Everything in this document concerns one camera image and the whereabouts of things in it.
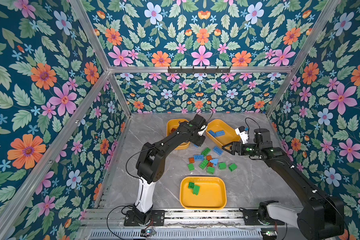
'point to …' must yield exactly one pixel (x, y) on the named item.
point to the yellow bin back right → (216, 125)
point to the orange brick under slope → (210, 164)
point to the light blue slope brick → (214, 161)
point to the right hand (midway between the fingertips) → (227, 146)
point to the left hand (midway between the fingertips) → (203, 138)
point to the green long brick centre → (203, 164)
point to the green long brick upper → (206, 152)
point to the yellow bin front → (212, 195)
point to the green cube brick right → (222, 166)
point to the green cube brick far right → (232, 167)
